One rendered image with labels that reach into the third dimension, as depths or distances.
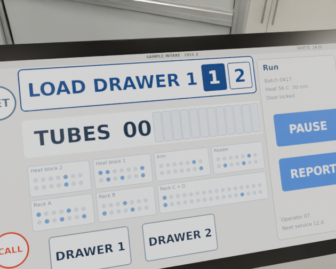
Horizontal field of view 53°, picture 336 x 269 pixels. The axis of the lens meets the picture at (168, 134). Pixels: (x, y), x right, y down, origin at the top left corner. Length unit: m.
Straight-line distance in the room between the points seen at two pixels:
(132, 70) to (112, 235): 0.20
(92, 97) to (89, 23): 0.97
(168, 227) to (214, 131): 0.14
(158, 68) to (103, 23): 0.92
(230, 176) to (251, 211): 0.05
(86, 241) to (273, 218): 0.24
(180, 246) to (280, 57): 0.28
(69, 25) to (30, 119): 1.03
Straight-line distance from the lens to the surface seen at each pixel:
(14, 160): 0.43
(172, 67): 0.44
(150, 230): 0.43
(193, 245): 0.45
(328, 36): 0.54
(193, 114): 0.44
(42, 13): 1.51
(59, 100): 0.43
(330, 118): 0.52
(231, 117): 0.45
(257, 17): 2.49
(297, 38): 0.52
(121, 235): 0.43
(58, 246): 0.44
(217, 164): 0.44
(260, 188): 0.46
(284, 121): 0.48
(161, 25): 1.23
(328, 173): 0.51
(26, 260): 0.44
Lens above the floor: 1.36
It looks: 37 degrees down
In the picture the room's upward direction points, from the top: 2 degrees clockwise
